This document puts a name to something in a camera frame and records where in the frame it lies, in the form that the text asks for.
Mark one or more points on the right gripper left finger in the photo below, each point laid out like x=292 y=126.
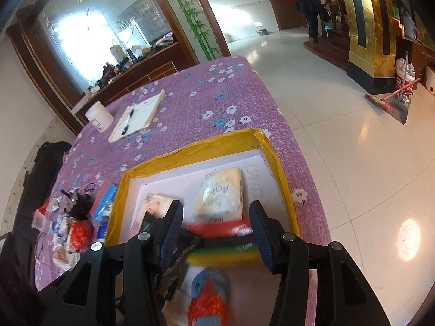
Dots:
x=86 y=295

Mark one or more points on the red plastic bag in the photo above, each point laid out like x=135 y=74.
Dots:
x=80 y=235

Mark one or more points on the pink tissue pack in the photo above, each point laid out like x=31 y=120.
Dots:
x=154 y=204

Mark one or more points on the blue red sponge pack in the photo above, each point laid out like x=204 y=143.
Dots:
x=106 y=195

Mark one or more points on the blue red knitted doll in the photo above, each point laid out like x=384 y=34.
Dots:
x=210 y=294

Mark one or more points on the bagged multicolour sponge stack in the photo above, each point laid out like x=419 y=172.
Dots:
x=225 y=244

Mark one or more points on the white printed tissue pack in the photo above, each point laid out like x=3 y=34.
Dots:
x=220 y=198

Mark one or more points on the black foil snack bag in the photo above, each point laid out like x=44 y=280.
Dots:
x=167 y=283

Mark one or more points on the white red-print plastic bag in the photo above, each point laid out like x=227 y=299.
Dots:
x=65 y=256

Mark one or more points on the black pen holder cup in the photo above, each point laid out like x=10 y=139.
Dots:
x=79 y=203

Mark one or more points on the black sofa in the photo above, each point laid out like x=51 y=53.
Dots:
x=20 y=304

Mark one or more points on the clear plastic cup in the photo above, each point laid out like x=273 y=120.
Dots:
x=39 y=221

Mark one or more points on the yellow shallow cardboard tray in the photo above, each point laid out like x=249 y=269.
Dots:
x=179 y=174

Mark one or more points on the black marker pen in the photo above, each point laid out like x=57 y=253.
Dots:
x=127 y=121

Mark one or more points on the purple floral tablecloth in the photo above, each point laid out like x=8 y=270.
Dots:
x=203 y=101

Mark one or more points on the white plastic jar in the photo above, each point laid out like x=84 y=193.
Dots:
x=99 y=117

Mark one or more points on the white paper notepad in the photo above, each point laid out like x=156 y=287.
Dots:
x=144 y=113

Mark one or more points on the metal dustpan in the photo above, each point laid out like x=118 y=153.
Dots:
x=401 y=111

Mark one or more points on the wooden sideboard counter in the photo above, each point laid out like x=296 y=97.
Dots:
x=163 y=63

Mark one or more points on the white bucket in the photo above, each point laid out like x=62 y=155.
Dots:
x=405 y=74

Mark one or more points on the gold pillar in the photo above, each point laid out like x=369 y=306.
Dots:
x=372 y=44

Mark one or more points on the bamboo painted glass panel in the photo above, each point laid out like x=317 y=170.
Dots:
x=197 y=29

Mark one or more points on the person in dark jacket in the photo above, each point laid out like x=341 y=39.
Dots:
x=311 y=9

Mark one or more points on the broom with red handle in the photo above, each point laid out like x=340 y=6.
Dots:
x=383 y=103

